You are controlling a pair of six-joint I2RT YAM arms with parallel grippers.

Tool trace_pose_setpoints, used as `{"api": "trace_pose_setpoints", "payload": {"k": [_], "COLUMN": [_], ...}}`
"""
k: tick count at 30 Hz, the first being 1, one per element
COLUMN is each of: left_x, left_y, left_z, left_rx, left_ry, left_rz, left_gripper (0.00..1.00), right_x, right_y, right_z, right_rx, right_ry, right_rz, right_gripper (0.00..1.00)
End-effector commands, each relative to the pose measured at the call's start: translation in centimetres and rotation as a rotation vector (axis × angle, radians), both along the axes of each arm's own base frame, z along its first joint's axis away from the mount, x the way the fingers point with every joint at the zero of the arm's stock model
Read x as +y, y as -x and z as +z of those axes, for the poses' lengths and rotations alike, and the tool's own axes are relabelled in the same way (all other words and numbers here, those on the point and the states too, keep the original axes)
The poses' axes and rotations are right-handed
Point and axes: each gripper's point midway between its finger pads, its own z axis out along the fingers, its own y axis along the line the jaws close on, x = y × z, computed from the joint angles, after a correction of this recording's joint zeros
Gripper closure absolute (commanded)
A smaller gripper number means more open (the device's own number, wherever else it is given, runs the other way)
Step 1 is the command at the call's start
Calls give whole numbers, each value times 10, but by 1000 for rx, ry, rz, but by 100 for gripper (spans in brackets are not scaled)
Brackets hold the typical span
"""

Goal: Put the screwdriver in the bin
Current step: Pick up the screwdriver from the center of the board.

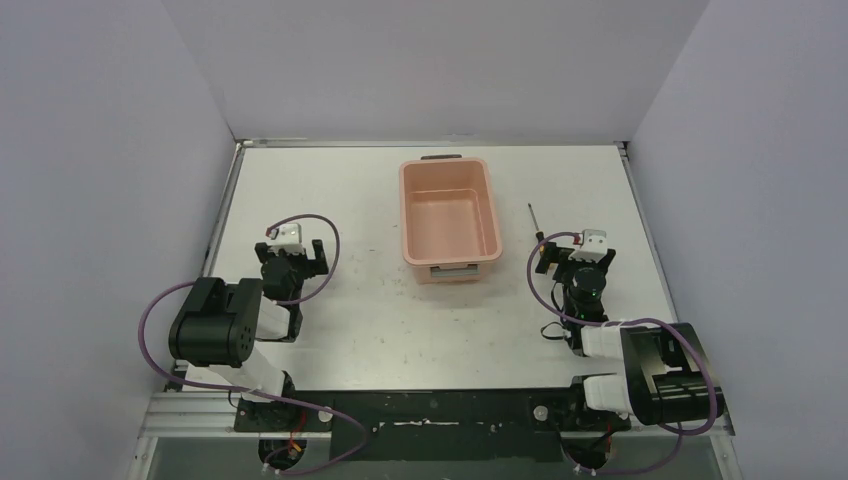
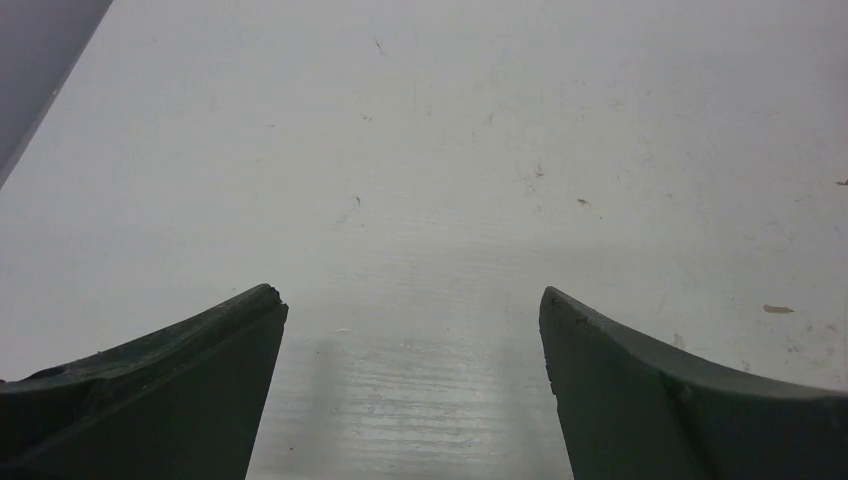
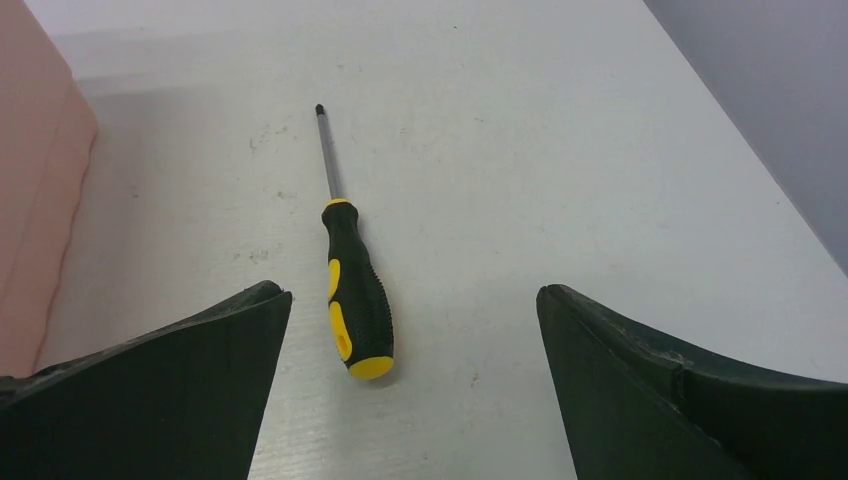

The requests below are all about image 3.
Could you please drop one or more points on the black yellow handled screwdriver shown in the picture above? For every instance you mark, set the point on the black yellow handled screwdriver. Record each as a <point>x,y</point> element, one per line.
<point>359,311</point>

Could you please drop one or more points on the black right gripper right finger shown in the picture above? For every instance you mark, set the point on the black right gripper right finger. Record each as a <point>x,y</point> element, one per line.
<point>637,403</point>

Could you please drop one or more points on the pink plastic bin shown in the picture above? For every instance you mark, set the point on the pink plastic bin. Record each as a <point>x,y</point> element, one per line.
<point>47,133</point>

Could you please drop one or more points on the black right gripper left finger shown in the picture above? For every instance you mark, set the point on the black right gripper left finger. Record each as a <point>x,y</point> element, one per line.
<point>185,401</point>

